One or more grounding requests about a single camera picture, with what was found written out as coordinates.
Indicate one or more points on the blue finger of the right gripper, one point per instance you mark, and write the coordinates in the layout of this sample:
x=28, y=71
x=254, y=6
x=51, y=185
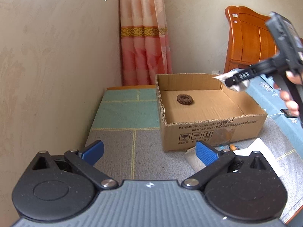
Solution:
x=250, y=73

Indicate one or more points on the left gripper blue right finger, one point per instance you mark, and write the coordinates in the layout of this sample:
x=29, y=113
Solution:
x=215, y=163

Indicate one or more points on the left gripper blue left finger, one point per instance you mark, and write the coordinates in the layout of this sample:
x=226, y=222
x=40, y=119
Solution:
x=82, y=163

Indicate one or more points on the grey lace sachet pillow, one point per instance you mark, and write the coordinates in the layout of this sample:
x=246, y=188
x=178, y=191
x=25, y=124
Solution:
x=233, y=81

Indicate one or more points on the floral pouch with teal cord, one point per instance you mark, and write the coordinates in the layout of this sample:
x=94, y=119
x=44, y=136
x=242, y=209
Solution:
x=230, y=147

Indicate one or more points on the brown hair scrunchie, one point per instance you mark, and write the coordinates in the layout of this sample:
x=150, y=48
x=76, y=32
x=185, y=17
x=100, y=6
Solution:
x=185, y=99

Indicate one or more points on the person's right hand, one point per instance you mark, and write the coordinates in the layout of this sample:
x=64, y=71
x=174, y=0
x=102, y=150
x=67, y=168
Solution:
x=285, y=96

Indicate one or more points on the wooden bed headboard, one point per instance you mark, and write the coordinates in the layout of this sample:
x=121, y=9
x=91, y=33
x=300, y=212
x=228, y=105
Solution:
x=250, y=40

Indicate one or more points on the blue floral bed sheet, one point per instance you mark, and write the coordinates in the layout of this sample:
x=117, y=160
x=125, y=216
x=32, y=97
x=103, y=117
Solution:
x=262, y=90

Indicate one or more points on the black smartphone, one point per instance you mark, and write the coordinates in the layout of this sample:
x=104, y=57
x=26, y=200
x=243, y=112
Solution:
x=288, y=113

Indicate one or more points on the open cardboard box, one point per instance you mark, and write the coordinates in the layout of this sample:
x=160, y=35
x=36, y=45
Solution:
x=217, y=116

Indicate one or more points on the pink patterned curtain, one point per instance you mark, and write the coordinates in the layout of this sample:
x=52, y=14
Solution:
x=144, y=41

